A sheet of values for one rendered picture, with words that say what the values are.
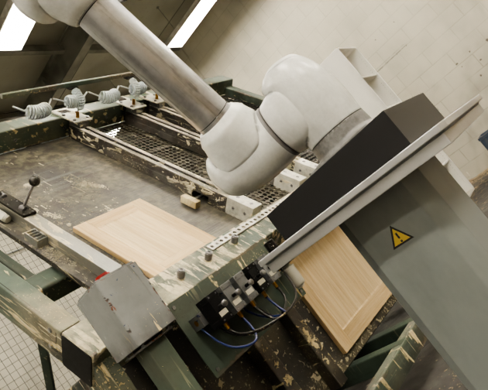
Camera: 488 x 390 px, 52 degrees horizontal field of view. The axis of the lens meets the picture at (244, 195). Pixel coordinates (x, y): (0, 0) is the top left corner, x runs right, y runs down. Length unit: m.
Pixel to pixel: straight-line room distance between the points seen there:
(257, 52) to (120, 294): 6.54
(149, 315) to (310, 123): 0.56
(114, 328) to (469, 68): 5.87
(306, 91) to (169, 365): 0.68
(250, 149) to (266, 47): 6.27
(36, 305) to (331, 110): 0.90
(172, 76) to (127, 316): 0.55
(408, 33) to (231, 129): 5.63
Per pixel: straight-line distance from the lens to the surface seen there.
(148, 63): 1.19
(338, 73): 5.49
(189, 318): 1.44
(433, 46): 6.65
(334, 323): 2.17
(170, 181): 2.11
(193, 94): 1.19
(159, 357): 1.17
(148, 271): 1.59
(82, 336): 1.34
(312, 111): 1.16
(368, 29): 6.85
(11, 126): 2.43
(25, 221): 1.83
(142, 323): 1.14
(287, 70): 1.19
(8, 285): 1.53
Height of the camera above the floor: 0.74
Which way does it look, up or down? 8 degrees up
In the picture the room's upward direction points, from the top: 37 degrees counter-clockwise
